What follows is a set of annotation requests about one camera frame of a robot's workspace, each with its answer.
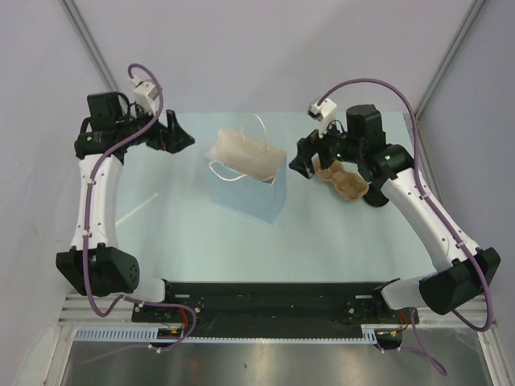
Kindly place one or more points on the aluminium frame rail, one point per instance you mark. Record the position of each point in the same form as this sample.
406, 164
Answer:
89, 44

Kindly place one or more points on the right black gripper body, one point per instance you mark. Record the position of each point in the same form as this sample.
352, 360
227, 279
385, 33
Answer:
331, 147

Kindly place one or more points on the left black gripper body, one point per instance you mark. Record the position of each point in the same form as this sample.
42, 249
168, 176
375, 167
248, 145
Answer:
156, 137

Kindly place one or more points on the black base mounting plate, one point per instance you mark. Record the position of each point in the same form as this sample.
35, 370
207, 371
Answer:
285, 310

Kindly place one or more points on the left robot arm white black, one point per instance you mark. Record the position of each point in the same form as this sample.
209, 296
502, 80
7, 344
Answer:
94, 264

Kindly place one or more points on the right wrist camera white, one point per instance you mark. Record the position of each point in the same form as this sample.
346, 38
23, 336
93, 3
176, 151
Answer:
323, 112

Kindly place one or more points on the light blue table mat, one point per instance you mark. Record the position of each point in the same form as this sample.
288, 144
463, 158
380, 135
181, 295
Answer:
183, 235

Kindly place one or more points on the white straw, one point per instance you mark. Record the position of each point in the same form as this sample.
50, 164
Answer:
136, 209

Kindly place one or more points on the white slotted cable duct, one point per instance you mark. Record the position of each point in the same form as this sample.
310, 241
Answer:
116, 333

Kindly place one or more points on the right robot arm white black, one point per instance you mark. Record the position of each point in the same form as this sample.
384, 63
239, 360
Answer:
461, 265

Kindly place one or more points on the light blue paper bag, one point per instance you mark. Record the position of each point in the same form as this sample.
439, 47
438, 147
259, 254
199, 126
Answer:
246, 174

